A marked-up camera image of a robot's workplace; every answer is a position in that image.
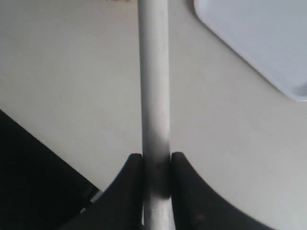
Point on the white rectangular plastic tray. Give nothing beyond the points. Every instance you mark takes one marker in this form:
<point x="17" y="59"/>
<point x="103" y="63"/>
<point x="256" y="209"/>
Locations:
<point x="270" y="35"/>

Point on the white wooden drumstick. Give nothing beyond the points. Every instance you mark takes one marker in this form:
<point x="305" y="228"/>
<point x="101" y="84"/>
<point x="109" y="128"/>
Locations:
<point x="154" y="72"/>

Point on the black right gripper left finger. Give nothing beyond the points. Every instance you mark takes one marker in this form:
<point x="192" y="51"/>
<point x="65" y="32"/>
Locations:
<point x="120" y="206"/>

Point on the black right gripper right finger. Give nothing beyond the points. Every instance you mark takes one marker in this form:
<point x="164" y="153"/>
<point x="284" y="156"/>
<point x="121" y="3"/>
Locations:
<point x="196" y="206"/>

